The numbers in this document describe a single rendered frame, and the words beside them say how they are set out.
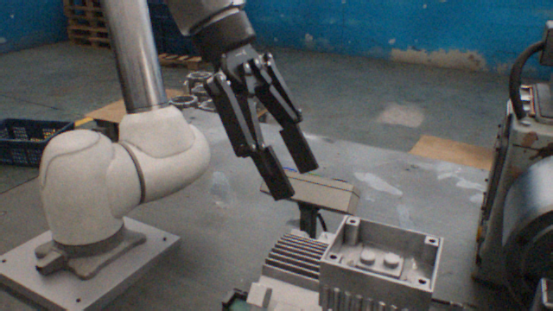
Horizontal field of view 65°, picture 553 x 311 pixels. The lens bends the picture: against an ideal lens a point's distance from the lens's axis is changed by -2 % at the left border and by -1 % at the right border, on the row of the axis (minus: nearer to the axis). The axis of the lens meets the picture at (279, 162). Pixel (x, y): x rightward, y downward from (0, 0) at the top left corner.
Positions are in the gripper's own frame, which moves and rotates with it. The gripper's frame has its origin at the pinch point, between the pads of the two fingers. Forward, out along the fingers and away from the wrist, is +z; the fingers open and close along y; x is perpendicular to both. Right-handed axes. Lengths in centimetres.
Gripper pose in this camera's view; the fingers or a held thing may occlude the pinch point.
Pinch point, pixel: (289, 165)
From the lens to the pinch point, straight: 58.1
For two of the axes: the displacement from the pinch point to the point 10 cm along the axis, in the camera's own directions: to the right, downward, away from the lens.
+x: -7.8, 2.7, 5.6
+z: 4.5, 8.7, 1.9
